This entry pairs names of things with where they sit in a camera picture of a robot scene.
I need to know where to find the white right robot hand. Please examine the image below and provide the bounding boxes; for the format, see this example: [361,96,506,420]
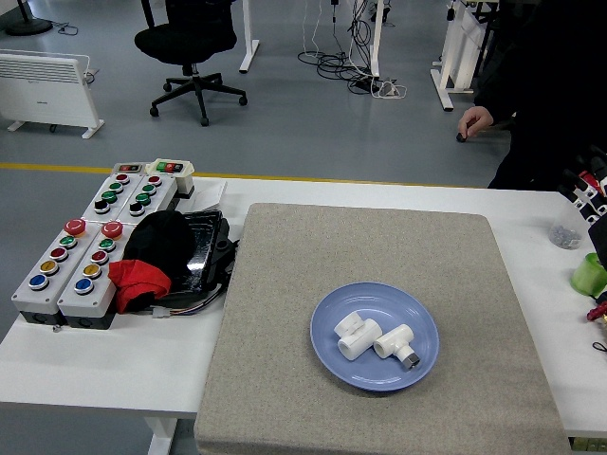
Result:
[557,144,607,224]

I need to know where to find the white pipe tee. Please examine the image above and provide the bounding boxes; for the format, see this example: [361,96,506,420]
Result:
[373,323,422,372]

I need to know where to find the plain white pipe tee fitting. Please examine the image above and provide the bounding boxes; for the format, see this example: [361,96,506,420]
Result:
[333,312,384,362]

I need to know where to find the blue plate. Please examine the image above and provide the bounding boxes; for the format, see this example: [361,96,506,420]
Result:
[309,282,440,393]

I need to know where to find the clear bottle with red cap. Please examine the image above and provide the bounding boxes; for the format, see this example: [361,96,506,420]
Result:
[548,223,583,251]

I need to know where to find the green tape roll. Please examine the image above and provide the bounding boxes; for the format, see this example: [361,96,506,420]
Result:
[569,252,607,296]

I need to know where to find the person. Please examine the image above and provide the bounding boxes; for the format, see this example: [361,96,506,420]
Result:
[457,0,607,191]

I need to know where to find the person's hand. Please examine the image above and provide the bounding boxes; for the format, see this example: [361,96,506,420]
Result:
[457,105,495,142]

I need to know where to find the white desk leg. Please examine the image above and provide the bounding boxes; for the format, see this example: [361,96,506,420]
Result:
[368,0,384,79]
[238,0,261,74]

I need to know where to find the grey-brown mat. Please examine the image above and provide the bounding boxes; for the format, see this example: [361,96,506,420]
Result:
[193,202,573,455]

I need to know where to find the white paper card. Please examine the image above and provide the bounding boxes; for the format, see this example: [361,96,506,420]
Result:
[189,182,228,212]

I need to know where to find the glossy black tray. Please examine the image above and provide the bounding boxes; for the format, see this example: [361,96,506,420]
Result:
[156,209,241,309]

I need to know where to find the button box with black knob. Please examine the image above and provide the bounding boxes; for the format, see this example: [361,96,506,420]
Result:
[81,173,143,224]
[116,173,177,225]

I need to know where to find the black cloth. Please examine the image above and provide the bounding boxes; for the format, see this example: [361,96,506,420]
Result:
[121,210,196,290]

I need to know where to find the red cloth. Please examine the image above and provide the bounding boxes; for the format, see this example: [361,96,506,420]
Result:
[107,259,173,315]

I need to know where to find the white table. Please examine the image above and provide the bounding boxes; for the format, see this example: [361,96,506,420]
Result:
[0,175,607,455]

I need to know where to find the button box with red mushroom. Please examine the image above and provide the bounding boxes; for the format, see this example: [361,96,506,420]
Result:
[56,221,125,330]
[10,218,89,326]

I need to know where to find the white panel heater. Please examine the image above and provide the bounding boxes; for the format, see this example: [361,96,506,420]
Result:
[0,52,105,140]

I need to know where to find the black round stand base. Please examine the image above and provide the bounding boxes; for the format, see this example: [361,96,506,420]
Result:
[4,0,53,37]

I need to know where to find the white desk frame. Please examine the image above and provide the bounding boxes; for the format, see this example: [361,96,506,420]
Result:
[430,0,499,113]

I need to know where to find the tangled floor cables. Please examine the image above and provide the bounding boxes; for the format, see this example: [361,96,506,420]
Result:
[297,0,409,100]

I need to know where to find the cream switch box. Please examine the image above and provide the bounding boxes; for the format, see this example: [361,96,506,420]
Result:
[143,158,196,198]

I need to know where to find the coloured wires with white connector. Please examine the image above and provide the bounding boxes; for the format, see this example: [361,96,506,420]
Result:
[141,283,229,319]

